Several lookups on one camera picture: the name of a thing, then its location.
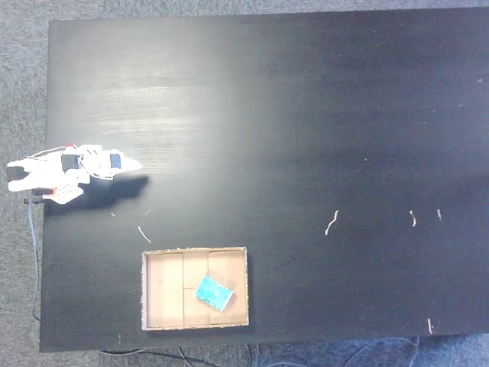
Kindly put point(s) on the curved cardboard sliver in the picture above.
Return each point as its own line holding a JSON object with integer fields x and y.
{"x": 331, "y": 223}

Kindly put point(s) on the green block white base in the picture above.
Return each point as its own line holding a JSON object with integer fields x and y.
{"x": 214, "y": 293}

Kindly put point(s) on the small cardboard sliver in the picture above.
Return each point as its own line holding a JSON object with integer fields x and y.
{"x": 429, "y": 326}
{"x": 413, "y": 218}
{"x": 439, "y": 214}

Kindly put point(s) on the shallow cardboard box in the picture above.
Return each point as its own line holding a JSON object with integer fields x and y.
{"x": 168, "y": 290}

